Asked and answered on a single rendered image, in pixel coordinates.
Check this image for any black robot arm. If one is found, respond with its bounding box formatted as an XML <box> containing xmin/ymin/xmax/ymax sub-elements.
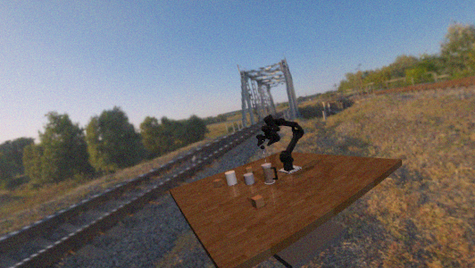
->
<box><xmin>262</xmin><ymin>114</ymin><xmax>304</xmax><ymax>172</ymax></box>

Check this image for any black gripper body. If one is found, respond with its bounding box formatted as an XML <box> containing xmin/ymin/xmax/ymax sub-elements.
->
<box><xmin>256</xmin><ymin>129</ymin><xmax>280</xmax><ymax>142</ymax></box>

